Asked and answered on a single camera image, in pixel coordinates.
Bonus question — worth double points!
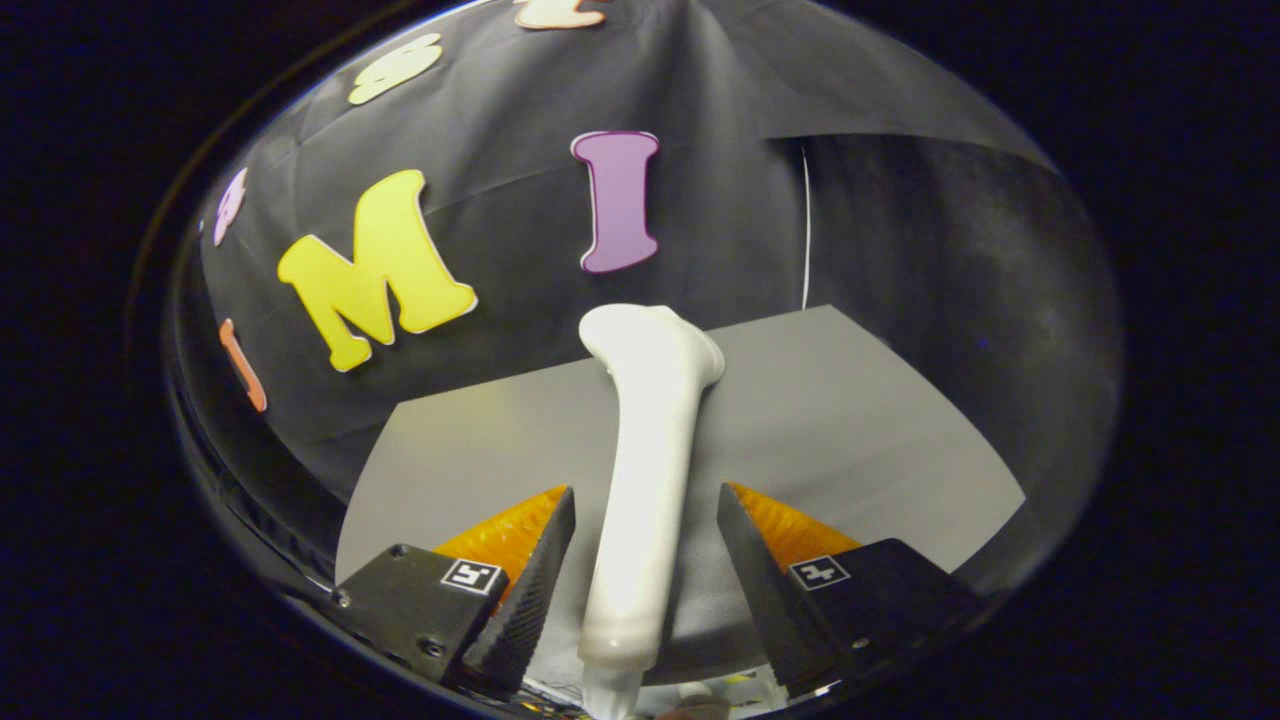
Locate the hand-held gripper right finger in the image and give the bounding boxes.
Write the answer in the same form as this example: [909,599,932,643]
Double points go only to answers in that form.
[716,482,987,701]

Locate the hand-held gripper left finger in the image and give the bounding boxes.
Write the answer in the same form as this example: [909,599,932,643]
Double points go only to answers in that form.
[330,485,578,701]

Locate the white garment steamer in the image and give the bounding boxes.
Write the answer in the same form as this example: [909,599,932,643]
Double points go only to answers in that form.
[577,303,727,720]

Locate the grey cabinet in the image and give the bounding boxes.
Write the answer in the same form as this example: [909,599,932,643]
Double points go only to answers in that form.
[335,305,1029,683]

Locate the black backdrop cloth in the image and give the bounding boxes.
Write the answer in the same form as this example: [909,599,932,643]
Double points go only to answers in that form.
[165,0,1123,601]

